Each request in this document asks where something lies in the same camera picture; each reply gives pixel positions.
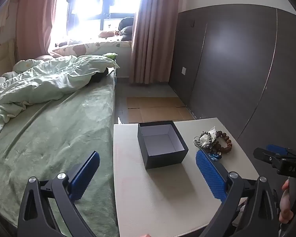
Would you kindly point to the dark blue box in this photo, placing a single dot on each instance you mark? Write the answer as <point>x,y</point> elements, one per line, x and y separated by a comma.
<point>162,140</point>

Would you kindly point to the green tissue packet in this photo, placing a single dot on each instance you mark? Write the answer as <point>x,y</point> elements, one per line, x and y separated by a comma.
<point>111,55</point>

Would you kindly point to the person's right hand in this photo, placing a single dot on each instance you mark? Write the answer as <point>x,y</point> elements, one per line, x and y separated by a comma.
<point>285,203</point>

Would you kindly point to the flattened cardboard sheet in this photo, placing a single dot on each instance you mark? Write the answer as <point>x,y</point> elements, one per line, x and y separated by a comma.
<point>157,108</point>

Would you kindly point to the bed with green sheet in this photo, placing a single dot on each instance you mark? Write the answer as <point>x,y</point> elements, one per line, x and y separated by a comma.
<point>51,148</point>

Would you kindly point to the pink curtain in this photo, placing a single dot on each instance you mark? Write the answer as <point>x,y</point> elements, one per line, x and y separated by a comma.
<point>34,17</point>
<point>153,37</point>

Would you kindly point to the white wall socket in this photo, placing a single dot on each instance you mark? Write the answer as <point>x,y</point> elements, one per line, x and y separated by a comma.
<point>184,70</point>

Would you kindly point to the dark pillow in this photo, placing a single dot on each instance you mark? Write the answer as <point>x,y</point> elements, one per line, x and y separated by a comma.
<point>126,28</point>

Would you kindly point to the orange plush toy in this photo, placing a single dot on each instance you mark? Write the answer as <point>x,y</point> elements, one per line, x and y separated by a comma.
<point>106,33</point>

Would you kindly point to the bright window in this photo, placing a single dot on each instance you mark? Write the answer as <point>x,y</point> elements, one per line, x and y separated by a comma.
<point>93,5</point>

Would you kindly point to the floral windowsill cushion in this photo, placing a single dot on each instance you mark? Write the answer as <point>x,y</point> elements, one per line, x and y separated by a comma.
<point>88,47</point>

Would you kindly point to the light green quilt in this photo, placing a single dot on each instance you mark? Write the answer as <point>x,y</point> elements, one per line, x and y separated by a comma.
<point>46,81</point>

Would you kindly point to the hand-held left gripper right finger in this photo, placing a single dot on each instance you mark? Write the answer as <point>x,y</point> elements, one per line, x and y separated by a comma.
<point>211,175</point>

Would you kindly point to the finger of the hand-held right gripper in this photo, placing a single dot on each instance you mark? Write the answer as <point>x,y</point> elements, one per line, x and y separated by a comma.
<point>262,153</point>
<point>277,149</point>

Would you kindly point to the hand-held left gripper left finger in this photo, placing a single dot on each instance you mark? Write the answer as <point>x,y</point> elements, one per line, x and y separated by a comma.
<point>85,175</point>

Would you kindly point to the pink pillow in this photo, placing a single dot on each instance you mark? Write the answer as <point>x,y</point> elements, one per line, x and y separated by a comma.
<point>45,57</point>

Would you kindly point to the cream headboard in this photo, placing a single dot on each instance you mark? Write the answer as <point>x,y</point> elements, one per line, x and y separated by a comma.
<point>1,44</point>

